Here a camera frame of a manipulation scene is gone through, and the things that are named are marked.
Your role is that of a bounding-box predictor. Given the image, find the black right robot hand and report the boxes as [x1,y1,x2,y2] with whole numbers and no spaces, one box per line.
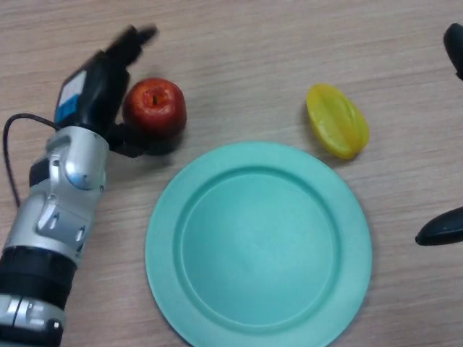
[415,23,463,247]

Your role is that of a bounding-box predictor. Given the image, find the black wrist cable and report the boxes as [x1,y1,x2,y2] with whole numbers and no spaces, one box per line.
[2,113,59,208]

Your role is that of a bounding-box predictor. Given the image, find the green round plate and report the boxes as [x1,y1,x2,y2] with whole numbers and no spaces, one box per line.
[145,140,373,347]

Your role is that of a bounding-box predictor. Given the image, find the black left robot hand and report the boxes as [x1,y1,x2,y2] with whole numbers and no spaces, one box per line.
[54,24,182,159]

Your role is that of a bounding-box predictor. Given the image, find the red apple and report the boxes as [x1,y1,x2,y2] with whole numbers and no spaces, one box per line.
[122,77,187,140]

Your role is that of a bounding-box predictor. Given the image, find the yellow starfruit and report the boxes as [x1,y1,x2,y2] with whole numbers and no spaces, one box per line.
[305,83,370,160]

